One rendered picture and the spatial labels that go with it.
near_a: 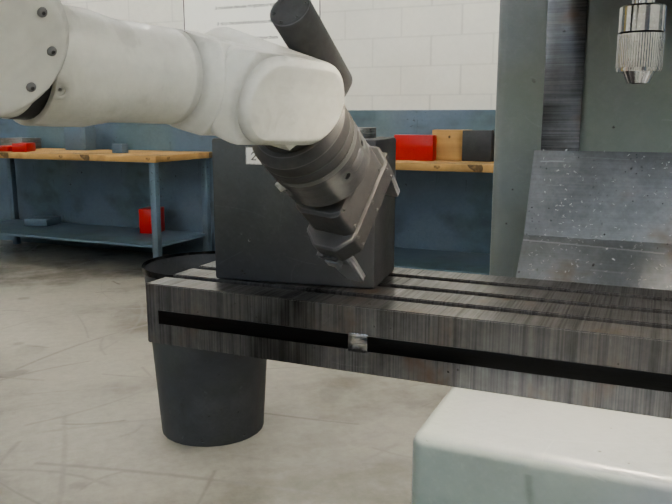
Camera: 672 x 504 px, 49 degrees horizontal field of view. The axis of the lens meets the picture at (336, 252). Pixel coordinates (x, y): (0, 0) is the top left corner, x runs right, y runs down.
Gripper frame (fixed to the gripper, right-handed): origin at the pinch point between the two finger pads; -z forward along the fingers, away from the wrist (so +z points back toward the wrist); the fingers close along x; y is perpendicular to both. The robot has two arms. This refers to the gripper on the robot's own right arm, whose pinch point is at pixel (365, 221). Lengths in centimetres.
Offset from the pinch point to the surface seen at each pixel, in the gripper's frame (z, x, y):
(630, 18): -0.2, 28.6, -19.8
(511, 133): -39, 37, 2
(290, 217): -9.7, 2.5, 15.7
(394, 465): -178, -10, 53
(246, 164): -5.0, 6.5, 22.1
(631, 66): -2.9, 24.6, -20.8
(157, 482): -141, -44, 112
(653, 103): -37, 44, -18
